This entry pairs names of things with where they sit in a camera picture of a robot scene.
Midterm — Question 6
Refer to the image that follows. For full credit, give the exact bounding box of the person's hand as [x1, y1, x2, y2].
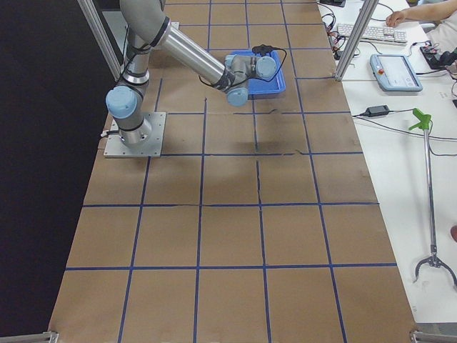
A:
[385, 11, 407, 28]

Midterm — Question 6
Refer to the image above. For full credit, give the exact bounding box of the black power adapter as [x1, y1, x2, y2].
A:
[364, 105, 391, 117]

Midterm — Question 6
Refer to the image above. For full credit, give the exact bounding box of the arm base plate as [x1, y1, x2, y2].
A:
[104, 112, 166, 158]

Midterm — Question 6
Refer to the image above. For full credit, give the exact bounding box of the white keyboard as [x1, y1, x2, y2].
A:
[336, 23, 408, 46]

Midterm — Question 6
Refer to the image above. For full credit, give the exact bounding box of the teach pendant tablet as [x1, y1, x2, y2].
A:
[369, 54, 423, 93]

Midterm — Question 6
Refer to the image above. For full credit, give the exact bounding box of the aluminium frame post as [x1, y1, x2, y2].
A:
[334, 0, 378, 81]

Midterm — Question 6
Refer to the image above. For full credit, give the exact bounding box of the person's forearm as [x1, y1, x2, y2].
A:
[405, 0, 456, 21]

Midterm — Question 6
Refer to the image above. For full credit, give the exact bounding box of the green handled reacher grabber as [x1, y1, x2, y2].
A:
[408, 108, 456, 289]

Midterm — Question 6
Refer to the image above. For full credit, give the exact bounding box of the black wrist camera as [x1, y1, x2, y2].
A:
[251, 44, 275, 56]

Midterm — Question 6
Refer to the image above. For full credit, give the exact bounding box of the blue plastic tray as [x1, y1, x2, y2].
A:
[224, 47, 287, 106]

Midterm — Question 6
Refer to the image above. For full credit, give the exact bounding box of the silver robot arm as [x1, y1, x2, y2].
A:
[106, 1, 278, 147]

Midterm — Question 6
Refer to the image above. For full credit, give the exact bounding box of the brown paper table cover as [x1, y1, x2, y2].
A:
[49, 1, 415, 342]

